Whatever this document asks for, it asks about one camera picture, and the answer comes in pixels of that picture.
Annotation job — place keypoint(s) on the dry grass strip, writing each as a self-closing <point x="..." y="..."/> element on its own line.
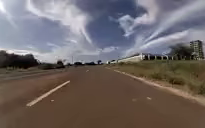
<point x="10" y="71"/>

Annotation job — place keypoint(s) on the reddish-brown asphalt road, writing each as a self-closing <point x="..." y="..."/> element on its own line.
<point x="100" y="100"/>

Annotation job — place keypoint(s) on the dry grass verge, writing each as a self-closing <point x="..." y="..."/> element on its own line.
<point x="176" y="72"/>

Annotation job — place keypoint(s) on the distant trees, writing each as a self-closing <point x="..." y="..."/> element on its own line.
<point x="86" y="62"/>

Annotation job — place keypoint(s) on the white dashed centre line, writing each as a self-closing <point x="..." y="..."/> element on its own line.
<point x="48" y="93"/>

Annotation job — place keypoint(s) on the large tree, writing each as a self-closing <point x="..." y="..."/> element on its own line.
<point x="181" y="51"/>

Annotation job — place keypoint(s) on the pale kerb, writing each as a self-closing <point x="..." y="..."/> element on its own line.
<point x="163" y="87"/>

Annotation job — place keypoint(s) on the long pale boundary wall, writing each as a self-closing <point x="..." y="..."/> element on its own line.
<point x="136" y="58"/>

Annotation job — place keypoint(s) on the row of dark trees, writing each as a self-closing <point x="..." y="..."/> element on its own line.
<point x="12" y="60"/>

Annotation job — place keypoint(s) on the tall building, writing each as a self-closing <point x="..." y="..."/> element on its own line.
<point x="197" y="49"/>

